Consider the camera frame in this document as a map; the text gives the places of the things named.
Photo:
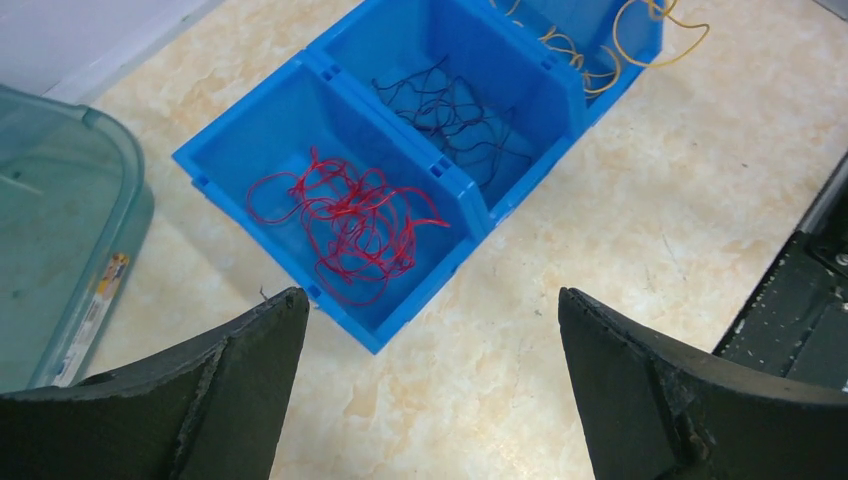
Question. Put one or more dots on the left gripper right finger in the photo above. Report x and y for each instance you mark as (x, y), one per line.
(653, 407)

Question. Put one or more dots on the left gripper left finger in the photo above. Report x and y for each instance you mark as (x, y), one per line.
(211, 407)

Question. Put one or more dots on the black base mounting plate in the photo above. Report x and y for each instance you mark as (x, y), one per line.
(794, 323)

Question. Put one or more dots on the teal transparent plastic tub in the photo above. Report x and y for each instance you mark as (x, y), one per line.
(75, 210)

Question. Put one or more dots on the blue three-compartment plastic bin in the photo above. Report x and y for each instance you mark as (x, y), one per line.
(373, 162)

